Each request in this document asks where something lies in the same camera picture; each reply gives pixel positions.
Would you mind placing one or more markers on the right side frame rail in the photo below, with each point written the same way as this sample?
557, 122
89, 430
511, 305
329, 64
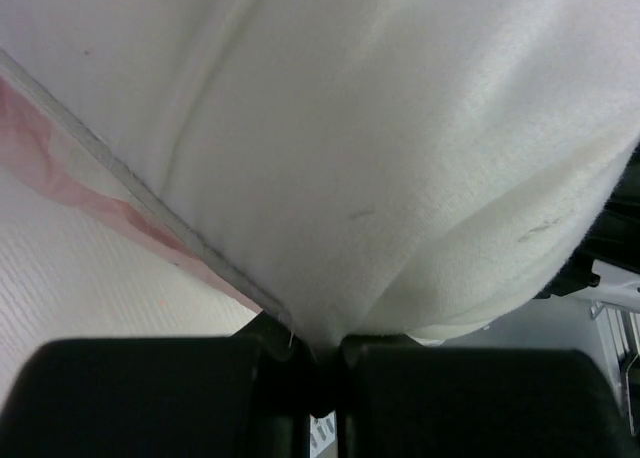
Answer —
619, 331

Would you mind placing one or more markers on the white pillow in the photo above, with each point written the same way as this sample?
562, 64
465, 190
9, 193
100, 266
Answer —
350, 166

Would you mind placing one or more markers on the white slotted cable duct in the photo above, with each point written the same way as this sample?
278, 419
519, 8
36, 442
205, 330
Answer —
323, 436

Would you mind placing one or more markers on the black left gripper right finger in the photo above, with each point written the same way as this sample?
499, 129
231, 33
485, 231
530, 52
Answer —
402, 399

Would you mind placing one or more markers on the purple Elsa pillowcase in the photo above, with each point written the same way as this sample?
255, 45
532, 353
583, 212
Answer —
40, 154

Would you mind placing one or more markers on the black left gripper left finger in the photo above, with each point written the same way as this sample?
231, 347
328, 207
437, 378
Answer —
160, 397

